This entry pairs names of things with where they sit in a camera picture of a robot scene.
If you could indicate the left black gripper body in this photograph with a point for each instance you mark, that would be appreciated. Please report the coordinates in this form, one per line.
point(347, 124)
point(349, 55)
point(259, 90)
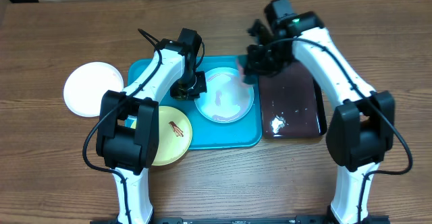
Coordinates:
point(190, 86)

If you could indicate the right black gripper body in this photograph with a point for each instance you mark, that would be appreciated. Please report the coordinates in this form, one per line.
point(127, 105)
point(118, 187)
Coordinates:
point(272, 59)

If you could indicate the green sponge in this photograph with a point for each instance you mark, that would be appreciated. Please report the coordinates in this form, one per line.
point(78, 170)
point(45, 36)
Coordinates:
point(242, 67)

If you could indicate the light blue plate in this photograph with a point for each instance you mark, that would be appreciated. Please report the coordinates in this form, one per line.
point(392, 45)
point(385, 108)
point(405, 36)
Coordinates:
point(227, 99)

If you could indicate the white plate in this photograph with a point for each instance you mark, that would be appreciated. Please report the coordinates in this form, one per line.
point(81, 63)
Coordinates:
point(86, 85)

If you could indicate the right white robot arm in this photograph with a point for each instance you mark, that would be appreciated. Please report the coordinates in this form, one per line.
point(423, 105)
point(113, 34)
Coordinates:
point(360, 132)

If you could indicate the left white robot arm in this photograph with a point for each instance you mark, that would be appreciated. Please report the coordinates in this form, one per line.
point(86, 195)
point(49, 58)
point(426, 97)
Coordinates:
point(128, 128)

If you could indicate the black water tray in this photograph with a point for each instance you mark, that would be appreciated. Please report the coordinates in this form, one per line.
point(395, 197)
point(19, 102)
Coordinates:
point(292, 104)

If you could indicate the yellow plate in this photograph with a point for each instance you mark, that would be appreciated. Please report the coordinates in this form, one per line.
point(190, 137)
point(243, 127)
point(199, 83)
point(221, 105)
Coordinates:
point(175, 136)

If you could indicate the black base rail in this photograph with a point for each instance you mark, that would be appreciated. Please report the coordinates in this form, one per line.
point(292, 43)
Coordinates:
point(300, 219)

